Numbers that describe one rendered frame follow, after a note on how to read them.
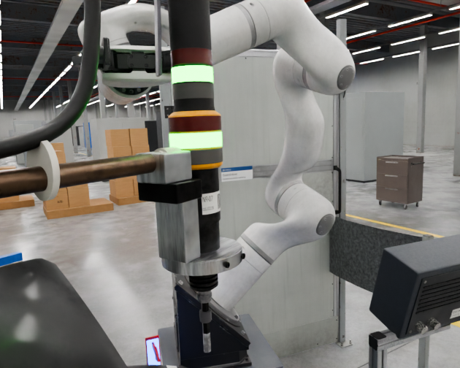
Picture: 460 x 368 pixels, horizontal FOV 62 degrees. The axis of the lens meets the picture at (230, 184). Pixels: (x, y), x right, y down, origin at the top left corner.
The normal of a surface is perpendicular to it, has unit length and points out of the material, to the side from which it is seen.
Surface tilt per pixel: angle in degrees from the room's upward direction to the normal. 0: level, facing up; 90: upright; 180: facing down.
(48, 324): 44
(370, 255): 90
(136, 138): 90
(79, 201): 90
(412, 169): 90
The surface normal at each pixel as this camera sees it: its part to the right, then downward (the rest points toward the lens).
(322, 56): -0.07, 0.09
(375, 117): 0.50, 0.11
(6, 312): 0.63, -0.69
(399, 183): -0.84, 0.11
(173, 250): -0.55, 0.15
